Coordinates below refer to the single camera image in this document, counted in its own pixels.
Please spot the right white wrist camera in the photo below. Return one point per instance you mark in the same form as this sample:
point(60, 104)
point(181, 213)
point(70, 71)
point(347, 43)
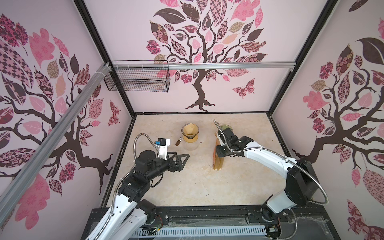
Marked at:
point(219, 141)

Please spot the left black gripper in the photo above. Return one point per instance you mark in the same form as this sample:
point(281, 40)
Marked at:
point(179, 167)

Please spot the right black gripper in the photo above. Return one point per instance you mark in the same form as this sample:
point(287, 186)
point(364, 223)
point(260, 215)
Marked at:
point(219, 154)

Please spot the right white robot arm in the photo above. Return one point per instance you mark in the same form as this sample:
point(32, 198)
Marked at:
point(301, 180)

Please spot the clear glass carafe brown handle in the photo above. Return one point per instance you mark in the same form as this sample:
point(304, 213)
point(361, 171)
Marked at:
point(188, 144)

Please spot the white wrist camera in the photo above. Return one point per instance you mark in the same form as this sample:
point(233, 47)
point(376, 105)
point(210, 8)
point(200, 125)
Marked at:
point(161, 146)
point(219, 141)

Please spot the white slotted cable duct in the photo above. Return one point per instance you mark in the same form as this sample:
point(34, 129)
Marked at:
point(226, 231)

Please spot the left aluminium rail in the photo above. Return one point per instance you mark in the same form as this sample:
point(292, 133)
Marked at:
point(24, 178)

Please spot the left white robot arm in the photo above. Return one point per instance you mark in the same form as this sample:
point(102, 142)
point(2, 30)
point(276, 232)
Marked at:
point(129, 211)

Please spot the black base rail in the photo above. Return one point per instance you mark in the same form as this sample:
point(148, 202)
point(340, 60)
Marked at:
point(162, 216)

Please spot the wooden dripper ring holder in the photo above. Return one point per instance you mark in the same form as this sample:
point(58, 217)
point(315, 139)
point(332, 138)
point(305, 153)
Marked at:
point(190, 138)

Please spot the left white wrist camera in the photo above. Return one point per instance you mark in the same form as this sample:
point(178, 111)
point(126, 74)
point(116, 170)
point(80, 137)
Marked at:
point(161, 146)

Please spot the beige paper coffee filter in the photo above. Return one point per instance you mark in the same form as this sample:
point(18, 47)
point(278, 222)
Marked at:
point(190, 130)

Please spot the black wire basket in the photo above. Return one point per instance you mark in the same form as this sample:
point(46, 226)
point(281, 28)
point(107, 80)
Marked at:
point(139, 76)

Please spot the green glass dripper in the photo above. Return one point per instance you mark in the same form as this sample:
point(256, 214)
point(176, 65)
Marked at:
point(224, 127)

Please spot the grey glass dripper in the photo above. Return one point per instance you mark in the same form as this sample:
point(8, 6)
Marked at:
point(190, 129)

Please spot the back aluminium rail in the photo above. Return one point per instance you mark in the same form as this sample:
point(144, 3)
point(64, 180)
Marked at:
point(203, 66)

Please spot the aluminium rail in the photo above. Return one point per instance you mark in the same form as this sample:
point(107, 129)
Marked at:
point(24, 178)
point(203, 66)

